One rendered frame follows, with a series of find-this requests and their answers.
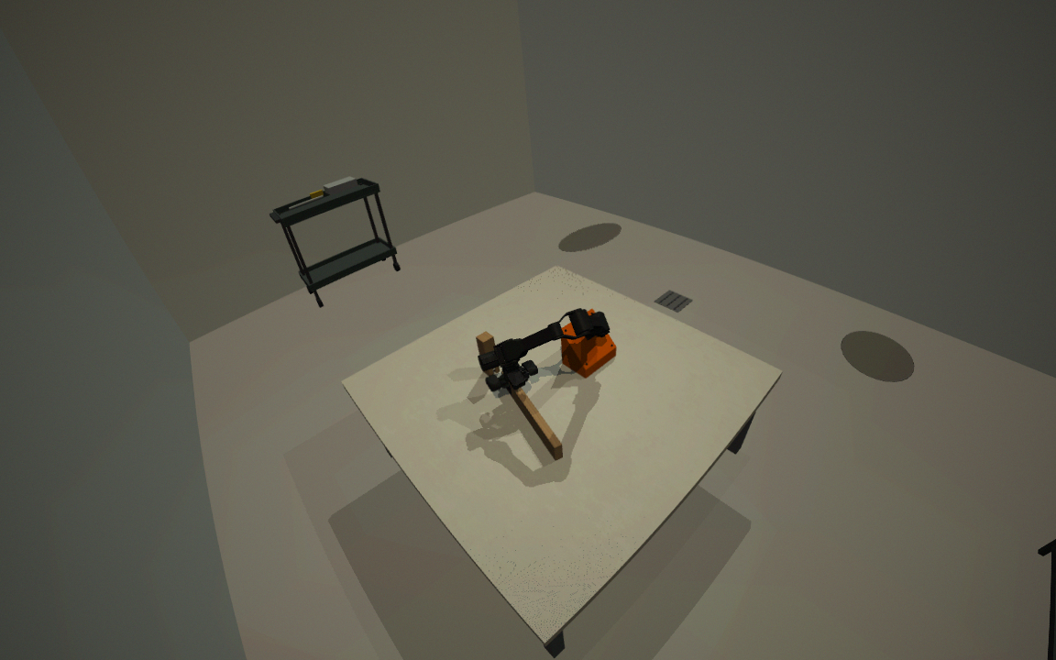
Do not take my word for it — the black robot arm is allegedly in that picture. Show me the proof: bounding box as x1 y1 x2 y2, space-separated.
478 308 610 391

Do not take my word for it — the dark brown wooden post with slot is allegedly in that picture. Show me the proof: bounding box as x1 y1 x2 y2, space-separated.
476 332 499 376

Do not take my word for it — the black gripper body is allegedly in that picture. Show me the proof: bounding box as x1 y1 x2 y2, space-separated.
485 360 538 391

